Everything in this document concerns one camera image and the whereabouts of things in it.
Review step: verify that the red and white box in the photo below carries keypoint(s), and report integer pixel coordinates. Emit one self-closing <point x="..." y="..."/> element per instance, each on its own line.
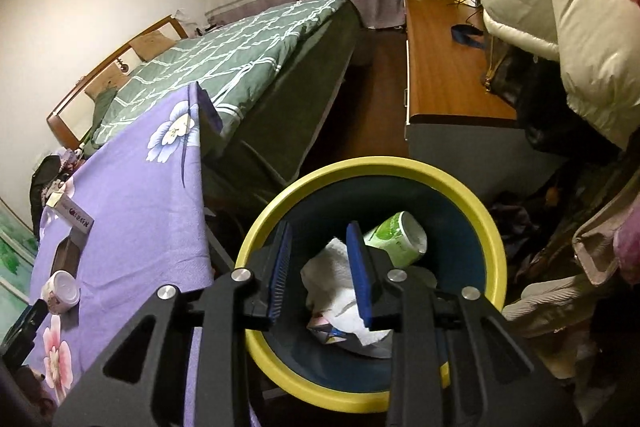
<point x="75" y="214"/>

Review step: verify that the dark small box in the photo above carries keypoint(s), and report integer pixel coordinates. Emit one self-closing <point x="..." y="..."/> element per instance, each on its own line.
<point x="67" y="252"/>

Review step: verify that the black bag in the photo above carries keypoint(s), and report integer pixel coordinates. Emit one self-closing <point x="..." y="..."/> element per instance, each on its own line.
<point x="42" y="187"/>

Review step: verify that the dark clothes heap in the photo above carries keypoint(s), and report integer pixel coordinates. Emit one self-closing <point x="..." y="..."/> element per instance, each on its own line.
<point x="525" y="222"/>

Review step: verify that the yellow rimmed dark blue bin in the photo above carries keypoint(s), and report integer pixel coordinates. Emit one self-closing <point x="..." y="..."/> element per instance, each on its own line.
<point x="450" y="227"/>

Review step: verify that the bed with green quilt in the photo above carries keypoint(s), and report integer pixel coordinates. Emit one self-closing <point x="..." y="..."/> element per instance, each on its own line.
<point x="210" y="52"/>

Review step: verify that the wooden desk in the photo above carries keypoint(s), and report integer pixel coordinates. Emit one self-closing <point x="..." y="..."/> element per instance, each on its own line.
<point x="445" y="77"/>

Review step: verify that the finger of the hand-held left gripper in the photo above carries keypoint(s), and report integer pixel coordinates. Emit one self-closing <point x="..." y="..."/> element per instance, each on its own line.
<point x="22" y="332"/>

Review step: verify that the floral patterned cloth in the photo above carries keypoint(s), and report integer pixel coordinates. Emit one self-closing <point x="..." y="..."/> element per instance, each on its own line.
<point x="67" y="159"/>

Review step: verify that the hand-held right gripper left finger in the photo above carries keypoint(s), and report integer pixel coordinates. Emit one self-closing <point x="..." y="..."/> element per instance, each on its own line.
<point x="282" y="277"/>

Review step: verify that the dark patterned handbag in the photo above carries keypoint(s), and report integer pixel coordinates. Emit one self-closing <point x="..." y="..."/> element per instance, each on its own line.
<point x="502" y="72"/>

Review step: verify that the white lidded floral cup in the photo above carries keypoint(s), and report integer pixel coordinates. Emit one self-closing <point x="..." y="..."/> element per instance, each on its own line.
<point x="62" y="292"/>

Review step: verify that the colourful snack wrapper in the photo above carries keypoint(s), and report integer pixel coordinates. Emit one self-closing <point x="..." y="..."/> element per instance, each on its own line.
<point x="325" y="331"/>

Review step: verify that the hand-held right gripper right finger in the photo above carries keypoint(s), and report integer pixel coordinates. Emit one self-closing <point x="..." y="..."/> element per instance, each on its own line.
<point x="357" y="272"/>

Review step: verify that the white tissue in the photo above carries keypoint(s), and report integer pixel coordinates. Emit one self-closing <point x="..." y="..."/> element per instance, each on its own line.
<point x="330" y="277"/>

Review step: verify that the brown pillow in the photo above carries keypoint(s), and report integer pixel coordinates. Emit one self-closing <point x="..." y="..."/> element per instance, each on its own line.
<point x="102" y="84"/>
<point x="150" y="44"/>

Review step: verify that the wooden bed headboard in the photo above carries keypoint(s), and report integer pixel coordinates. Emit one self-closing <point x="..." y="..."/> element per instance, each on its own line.
<point x="57" y="124"/>

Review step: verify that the wardrobe with green floral doors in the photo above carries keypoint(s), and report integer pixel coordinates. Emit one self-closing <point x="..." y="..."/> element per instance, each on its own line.
<point x="10" y="257"/>

